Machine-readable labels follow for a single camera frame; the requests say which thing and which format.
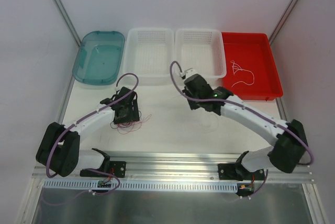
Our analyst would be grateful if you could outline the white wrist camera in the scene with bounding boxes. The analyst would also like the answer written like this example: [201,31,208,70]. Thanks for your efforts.
[179,68,198,80]
[114,86,121,94]

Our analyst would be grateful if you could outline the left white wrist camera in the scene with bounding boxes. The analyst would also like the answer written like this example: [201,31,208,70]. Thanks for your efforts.
[114,86,121,94]

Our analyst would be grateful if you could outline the white perforated basket left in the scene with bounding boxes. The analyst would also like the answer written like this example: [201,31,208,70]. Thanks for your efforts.
[122,27,175,82]

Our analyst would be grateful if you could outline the coloured wire bundle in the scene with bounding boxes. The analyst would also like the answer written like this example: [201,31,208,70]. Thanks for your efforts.
[110,108,153,135]

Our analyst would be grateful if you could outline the white perforated basket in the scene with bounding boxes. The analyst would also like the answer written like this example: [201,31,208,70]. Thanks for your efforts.
[175,28,227,82]
[122,27,175,82]

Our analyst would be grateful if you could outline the white slotted cable duct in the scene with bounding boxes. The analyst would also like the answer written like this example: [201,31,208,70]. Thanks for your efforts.
[43,179,238,193]

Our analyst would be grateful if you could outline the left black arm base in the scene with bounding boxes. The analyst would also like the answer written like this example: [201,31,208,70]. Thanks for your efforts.
[76,148,127,178]

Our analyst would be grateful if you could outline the teal transparent plastic bin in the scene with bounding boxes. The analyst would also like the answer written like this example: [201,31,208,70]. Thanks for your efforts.
[72,31,125,86]

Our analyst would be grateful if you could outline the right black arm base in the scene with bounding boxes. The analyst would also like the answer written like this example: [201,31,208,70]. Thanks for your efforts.
[217,151,265,181]

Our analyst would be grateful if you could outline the red plastic tray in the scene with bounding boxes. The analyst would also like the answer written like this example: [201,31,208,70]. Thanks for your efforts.
[222,32,283,101]

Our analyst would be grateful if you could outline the white perforated basket right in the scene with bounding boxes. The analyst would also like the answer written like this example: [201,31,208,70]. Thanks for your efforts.
[175,28,227,82]

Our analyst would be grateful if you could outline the aluminium rail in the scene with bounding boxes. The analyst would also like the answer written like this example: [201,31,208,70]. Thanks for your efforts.
[32,151,316,184]

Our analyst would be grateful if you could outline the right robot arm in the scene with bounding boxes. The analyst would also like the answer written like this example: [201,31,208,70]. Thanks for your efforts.
[182,73,307,181]

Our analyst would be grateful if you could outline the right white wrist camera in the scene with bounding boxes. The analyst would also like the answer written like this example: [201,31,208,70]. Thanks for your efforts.
[179,68,198,80]

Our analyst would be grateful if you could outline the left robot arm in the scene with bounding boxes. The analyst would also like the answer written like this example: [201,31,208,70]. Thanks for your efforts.
[36,87,140,178]

